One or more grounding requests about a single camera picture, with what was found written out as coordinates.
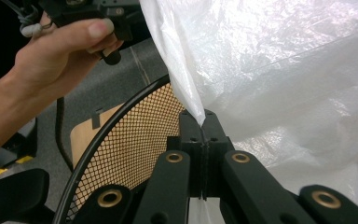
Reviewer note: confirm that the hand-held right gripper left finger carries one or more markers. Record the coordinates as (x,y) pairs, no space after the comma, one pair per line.
(195,155)

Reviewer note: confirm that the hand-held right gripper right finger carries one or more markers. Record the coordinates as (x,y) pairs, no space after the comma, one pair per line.
(213,149)

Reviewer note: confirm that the black mesh trash can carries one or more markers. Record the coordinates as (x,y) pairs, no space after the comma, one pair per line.
(130,140)

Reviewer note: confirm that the black yellow striped stand base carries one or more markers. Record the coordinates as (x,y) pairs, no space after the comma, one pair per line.
(15,146)

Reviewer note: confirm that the black rounded object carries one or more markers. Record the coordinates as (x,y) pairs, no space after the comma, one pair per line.
(12,196)

